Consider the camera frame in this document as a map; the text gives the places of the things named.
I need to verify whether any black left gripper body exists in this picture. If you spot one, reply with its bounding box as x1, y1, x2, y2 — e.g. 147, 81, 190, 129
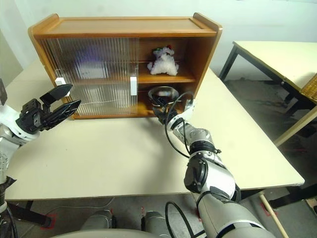
15, 98, 51, 135

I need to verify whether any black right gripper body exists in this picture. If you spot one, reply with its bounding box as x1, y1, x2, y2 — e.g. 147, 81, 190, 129
152, 105, 174, 126

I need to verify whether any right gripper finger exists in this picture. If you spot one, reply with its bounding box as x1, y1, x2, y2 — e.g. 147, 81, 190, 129
153, 97, 171, 107

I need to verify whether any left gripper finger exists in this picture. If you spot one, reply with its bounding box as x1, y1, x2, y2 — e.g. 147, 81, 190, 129
47, 99, 82, 126
40, 84, 73, 105

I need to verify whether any metal bowl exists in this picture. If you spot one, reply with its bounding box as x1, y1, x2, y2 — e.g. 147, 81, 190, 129
148, 85, 179, 109

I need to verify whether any ribbed clear sliding door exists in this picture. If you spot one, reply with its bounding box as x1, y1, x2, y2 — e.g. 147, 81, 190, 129
39, 37, 131, 117
56, 37, 140, 117

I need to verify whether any white plush bear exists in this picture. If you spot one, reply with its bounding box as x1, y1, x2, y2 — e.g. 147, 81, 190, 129
147, 44, 180, 75

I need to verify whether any wooden cabinet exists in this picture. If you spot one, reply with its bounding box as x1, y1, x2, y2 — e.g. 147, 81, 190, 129
27, 12, 223, 120

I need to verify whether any black table leg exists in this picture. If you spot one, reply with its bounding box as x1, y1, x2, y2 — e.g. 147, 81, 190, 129
14, 200, 54, 228
240, 184, 317, 209

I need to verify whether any grey rounded robot knee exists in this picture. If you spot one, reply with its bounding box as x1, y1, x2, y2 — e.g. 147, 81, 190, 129
141, 210, 171, 235
81, 209, 117, 231

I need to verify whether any cream table with black legs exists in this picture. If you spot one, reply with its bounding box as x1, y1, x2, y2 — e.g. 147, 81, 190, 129
219, 41, 317, 147

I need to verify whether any grey robot torso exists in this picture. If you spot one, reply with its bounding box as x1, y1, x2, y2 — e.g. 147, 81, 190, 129
51, 228, 159, 238

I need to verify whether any wooden stick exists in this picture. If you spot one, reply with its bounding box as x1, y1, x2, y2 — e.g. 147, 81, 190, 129
259, 193, 289, 238

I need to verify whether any wicker basket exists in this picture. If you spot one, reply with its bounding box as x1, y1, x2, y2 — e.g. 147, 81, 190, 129
300, 73, 317, 104

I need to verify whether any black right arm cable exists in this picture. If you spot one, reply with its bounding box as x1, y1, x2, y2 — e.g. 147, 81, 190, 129
164, 91, 221, 159

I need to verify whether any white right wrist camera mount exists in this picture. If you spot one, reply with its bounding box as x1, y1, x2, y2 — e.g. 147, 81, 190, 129
173, 98, 196, 122

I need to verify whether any black robot body cable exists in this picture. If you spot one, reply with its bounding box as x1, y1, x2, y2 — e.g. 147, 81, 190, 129
164, 201, 208, 238

